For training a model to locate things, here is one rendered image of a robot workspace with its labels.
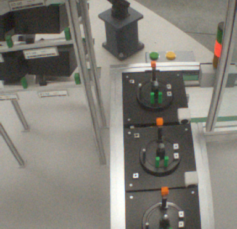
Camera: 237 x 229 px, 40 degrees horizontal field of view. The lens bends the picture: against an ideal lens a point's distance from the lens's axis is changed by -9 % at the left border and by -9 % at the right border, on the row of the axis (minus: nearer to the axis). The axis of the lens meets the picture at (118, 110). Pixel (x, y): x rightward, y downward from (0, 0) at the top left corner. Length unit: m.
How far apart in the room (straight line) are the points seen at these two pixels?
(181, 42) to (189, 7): 1.71
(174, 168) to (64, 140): 0.46
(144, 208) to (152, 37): 0.90
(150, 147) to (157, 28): 0.76
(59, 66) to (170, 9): 2.45
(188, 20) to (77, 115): 2.00
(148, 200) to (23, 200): 0.47
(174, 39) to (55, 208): 0.98
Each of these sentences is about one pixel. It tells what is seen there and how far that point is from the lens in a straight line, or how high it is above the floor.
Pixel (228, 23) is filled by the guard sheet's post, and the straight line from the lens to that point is 0.88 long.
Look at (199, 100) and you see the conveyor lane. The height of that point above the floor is 0.92.
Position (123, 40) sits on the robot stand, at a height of 0.97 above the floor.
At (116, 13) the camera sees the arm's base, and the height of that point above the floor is 1.09.
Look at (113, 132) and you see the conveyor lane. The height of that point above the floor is 0.96.
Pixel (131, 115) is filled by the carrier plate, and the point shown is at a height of 0.97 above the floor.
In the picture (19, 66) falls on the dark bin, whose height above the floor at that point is 1.34.
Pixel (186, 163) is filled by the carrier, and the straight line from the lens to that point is 1.17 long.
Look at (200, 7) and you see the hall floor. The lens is 3.41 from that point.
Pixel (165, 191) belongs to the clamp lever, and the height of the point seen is 1.07.
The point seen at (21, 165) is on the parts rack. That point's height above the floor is 0.86.
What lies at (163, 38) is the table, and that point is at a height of 0.86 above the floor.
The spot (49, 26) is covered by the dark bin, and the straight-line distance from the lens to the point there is 0.85.
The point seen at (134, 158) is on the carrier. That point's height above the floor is 0.97.
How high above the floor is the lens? 2.00
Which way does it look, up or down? 54 degrees down
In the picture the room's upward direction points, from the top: 7 degrees counter-clockwise
